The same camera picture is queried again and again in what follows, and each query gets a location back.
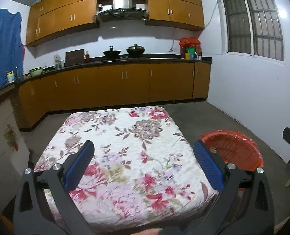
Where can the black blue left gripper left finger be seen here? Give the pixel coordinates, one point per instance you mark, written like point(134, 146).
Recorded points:
point(32, 214)

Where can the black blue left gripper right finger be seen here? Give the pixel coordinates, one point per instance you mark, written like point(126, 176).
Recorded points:
point(256, 211)

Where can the orange plastic trash basket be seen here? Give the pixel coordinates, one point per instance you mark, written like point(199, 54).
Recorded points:
point(232, 147)

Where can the wooden lower kitchen cabinets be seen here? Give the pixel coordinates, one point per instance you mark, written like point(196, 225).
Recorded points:
point(111, 84)

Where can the wooden kitchen cabinets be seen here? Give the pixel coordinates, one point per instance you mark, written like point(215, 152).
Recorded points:
point(50, 19)
point(111, 84)

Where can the wooden upper kitchen cabinets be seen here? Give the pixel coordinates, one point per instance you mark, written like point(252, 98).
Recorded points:
point(50, 19)

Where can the white tiled counter with flower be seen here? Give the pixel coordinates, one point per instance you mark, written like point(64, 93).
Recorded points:
point(14, 154)

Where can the floral quilted table cover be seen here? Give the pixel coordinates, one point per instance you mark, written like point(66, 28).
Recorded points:
point(143, 169)

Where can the barred window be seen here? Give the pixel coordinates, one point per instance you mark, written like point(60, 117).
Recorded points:
point(253, 28)

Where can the green basin bowl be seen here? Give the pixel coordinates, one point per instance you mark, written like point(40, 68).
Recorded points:
point(36, 71)

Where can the yellow detergent bottle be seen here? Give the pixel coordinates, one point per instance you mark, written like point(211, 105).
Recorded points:
point(10, 77)

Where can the orange bag covered condiment rack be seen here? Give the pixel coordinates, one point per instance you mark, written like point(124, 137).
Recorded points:
point(190, 48)

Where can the clear bag with jars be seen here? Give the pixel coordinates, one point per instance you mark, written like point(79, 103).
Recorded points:
point(58, 62)

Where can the dark cutting board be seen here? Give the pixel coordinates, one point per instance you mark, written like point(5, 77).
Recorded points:
point(74, 57)

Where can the red sauce bottle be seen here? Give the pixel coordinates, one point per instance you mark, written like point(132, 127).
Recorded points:
point(87, 57)

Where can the blue hanging cloth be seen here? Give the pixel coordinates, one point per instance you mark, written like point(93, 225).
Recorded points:
point(11, 47)

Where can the black lidded pot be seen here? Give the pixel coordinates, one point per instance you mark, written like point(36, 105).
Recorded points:
point(135, 51)

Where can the range hood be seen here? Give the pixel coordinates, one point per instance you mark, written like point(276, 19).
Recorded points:
point(115, 10)

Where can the black wok with handle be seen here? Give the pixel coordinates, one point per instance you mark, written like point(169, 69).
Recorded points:
point(112, 54)

